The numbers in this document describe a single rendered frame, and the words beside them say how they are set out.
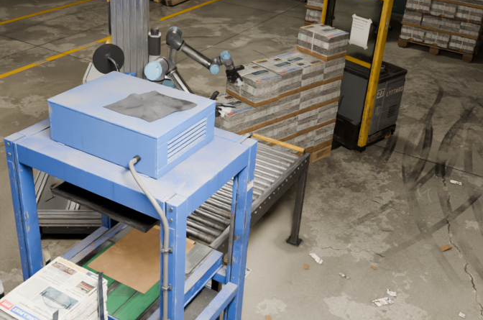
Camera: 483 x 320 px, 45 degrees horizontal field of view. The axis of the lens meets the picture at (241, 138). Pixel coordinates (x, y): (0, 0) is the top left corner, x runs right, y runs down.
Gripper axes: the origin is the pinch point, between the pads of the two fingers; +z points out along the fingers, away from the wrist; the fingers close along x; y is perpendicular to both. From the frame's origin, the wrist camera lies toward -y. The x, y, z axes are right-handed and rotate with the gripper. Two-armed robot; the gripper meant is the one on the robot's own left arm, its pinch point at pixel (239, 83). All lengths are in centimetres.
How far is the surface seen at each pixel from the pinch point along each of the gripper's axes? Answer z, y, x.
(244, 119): 16.4, 20.1, 18.6
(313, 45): 29, -87, -1
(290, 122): 62, -22, 18
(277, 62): 16.6, -46.1, -5.3
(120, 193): -145, 156, 157
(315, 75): 41, -66, 17
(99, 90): -158, 128, 110
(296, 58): 29, -67, -4
